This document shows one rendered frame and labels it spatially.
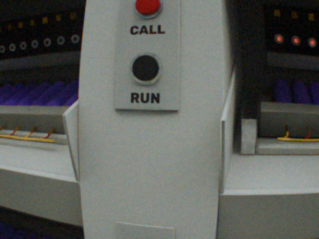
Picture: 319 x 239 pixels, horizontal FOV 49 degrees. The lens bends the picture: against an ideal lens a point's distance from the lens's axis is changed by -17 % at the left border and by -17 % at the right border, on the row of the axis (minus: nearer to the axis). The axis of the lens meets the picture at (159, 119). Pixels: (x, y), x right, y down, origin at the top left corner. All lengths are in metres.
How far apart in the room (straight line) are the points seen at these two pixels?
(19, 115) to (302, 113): 0.24
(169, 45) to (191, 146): 0.06
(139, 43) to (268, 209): 0.14
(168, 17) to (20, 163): 0.16
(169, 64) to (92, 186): 0.09
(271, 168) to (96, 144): 0.12
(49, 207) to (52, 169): 0.03
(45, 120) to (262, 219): 0.19
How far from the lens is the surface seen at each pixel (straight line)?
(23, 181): 0.31
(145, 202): 0.26
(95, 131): 0.27
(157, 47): 0.25
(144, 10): 0.25
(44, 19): 0.47
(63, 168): 0.30
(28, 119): 0.35
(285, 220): 0.27
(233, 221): 0.26
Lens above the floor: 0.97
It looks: 3 degrees down
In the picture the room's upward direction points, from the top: 1 degrees clockwise
